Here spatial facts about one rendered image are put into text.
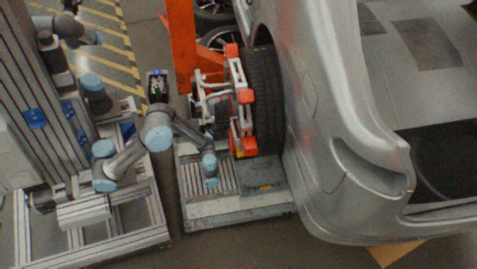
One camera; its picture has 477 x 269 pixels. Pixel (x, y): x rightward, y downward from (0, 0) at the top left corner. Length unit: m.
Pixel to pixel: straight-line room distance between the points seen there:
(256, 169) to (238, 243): 0.53
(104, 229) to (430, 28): 2.48
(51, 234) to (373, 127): 2.19
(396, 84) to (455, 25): 0.69
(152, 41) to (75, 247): 2.27
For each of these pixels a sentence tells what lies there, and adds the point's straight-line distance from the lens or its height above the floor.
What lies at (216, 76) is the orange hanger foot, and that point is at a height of 0.66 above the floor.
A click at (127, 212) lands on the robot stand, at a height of 0.21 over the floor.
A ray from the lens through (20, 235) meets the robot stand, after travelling 3.02.
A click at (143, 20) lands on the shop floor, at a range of 4.60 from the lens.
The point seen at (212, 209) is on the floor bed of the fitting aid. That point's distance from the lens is 2.95.
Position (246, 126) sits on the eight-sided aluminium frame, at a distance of 2.23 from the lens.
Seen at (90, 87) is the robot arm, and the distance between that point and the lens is 2.45.
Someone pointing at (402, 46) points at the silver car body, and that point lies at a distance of 2.78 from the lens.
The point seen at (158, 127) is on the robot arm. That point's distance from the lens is 1.77.
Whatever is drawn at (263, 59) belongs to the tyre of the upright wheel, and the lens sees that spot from 2.29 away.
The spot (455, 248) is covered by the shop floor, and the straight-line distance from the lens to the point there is 3.30.
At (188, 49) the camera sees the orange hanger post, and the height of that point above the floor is 0.93.
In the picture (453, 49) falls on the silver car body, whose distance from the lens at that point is 2.90.
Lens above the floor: 2.70
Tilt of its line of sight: 53 degrees down
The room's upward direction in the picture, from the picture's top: 1 degrees clockwise
